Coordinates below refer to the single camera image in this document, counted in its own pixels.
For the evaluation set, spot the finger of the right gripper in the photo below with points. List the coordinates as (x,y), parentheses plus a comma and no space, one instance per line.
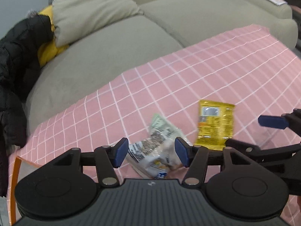
(288,120)
(257,154)

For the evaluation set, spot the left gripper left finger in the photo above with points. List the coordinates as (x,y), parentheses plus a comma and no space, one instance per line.
(107,159)

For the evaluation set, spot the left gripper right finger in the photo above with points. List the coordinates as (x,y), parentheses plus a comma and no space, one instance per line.
(195,158)

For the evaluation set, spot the yellow snack packet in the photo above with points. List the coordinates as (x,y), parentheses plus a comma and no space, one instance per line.
(215,124)

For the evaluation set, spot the white blue snack bag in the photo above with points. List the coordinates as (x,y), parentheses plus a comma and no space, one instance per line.
(155,156)

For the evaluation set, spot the pink checkered tablecloth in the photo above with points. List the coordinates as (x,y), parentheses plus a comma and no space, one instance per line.
(246,67)

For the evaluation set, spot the black puffer jacket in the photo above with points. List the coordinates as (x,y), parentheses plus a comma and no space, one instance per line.
(20,69)

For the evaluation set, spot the beige sofa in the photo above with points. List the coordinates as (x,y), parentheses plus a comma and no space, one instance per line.
(161,27)

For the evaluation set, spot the beige cushion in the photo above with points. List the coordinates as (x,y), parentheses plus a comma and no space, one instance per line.
(75,19)

